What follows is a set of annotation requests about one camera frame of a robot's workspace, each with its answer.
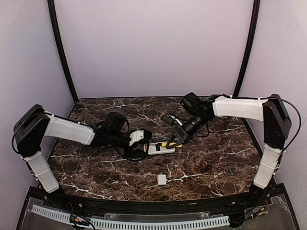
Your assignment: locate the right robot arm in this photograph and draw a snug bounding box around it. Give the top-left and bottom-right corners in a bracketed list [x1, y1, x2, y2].
[166, 92, 292, 207]

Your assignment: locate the white cable duct right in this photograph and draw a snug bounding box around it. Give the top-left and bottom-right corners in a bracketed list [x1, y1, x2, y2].
[91, 215, 230, 230]

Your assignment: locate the black corner frame post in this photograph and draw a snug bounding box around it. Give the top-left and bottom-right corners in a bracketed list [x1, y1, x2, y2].
[233, 0, 260, 96]
[47, 0, 79, 103]

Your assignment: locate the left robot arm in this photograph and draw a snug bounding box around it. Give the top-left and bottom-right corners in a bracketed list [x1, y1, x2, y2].
[12, 104, 152, 194]

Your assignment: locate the white cable duct left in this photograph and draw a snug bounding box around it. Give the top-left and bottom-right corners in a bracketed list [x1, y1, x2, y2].
[31, 205, 71, 224]

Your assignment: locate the black front mounting rail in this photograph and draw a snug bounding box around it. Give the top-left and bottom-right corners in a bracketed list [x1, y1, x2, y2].
[28, 184, 286, 219]

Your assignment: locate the black corner frame post right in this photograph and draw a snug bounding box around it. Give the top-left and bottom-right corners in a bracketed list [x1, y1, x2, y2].
[233, 0, 260, 96]

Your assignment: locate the yellow handled screwdriver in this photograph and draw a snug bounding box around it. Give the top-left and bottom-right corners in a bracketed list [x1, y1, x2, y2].
[157, 142, 183, 148]

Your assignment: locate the black corner frame post left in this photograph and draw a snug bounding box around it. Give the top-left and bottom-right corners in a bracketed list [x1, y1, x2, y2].
[47, 0, 79, 103]

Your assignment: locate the white battery cover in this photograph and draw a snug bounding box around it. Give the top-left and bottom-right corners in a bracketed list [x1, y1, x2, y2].
[157, 174, 167, 185]

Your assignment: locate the white remote control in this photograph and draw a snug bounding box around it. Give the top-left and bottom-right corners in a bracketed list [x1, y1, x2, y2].
[146, 142, 176, 155]

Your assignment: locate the white cable duct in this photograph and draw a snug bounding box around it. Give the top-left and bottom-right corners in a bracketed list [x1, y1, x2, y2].
[31, 205, 71, 224]
[91, 215, 230, 230]

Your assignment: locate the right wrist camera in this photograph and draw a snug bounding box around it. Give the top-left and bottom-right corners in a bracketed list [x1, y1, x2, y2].
[161, 113, 183, 126]

